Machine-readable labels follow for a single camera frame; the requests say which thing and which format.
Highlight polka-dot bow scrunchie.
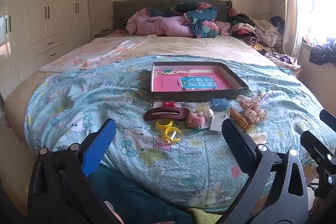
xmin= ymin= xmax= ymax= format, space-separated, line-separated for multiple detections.
xmin=236 ymin=94 xmax=269 ymax=124

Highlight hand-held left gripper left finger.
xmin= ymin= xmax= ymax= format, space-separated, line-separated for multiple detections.
xmin=28 ymin=118 xmax=117 ymax=224

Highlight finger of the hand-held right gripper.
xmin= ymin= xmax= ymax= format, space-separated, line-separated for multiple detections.
xmin=300 ymin=130 xmax=336 ymax=198
xmin=319 ymin=109 xmax=336 ymax=133

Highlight brown hair clip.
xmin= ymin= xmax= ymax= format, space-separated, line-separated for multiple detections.
xmin=144 ymin=106 xmax=187 ymax=122

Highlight bed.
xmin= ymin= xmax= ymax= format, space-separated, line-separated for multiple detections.
xmin=4 ymin=0 xmax=336 ymax=214

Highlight cream bedspread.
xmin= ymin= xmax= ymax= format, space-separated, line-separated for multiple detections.
xmin=87 ymin=35 xmax=276 ymax=67

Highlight pink floral sheet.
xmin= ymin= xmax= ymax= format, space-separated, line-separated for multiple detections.
xmin=39 ymin=36 xmax=158 ymax=72

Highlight teal cloth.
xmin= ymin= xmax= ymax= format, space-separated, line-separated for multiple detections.
xmin=87 ymin=164 xmax=196 ymax=224

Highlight pink quilt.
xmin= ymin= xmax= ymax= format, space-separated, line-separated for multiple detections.
xmin=126 ymin=7 xmax=231 ymax=37

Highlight yellow hair clip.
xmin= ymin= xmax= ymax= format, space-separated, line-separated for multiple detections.
xmin=162 ymin=127 xmax=182 ymax=144

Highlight yellow ring toy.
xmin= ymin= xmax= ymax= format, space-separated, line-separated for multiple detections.
xmin=155 ymin=119 xmax=174 ymax=131

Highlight shallow cardboard box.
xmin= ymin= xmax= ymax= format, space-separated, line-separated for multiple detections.
xmin=150 ymin=61 xmax=249 ymax=100

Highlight dark floral quilt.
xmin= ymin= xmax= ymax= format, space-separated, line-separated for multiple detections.
xmin=146 ymin=2 xmax=219 ymax=39

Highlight clear bag with white card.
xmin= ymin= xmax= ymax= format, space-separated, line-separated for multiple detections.
xmin=209 ymin=111 xmax=231 ymax=132

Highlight cartoon cat blanket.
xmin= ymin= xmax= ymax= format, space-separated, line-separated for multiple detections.
xmin=25 ymin=55 xmax=336 ymax=214

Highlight dark bedside table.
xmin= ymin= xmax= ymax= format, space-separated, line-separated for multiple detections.
xmin=95 ymin=29 xmax=113 ymax=39

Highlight pile of clothes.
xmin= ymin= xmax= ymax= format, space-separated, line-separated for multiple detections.
xmin=228 ymin=7 xmax=286 ymax=52

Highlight pink pompom hair tie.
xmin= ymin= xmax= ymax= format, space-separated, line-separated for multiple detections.
xmin=187 ymin=112 xmax=206 ymax=130

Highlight orange spiral hair tie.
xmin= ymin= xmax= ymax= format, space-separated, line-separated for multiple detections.
xmin=229 ymin=107 xmax=252 ymax=132

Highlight yellow-green cloth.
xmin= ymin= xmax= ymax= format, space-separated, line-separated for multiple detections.
xmin=188 ymin=208 xmax=222 ymax=224

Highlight small blue box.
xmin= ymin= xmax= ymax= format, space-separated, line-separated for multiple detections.
xmin=211 ymin=98 xmax=227 ymax=112

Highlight cream curtain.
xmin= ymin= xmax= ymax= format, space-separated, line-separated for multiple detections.
xmin=278 ymin=0 xmax=305 ymax=62

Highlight purple crumpled clothes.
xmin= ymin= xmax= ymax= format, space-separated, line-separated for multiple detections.
xmin=265 ymin=52 xmax=301 ymax=69

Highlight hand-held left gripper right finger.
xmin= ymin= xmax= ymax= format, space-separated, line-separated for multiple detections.
xmin=218 ymin=118 xmax=309 ymax=224

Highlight dark jacket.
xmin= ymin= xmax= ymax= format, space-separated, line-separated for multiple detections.
xmin=309 ymin=42 xmax=336 ymax=65

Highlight grey upholstered headboard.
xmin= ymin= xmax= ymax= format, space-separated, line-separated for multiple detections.
xmin=112 ymin=0 xmax=233 ymax=30

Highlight bag of pearl hair ties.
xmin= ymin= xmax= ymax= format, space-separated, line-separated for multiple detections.
xmin=188 ymin=103 xmax=214 ymax=122

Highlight pink book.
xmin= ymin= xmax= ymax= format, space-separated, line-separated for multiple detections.
xmin=152 ymin=67 xmax=234 ymax=92

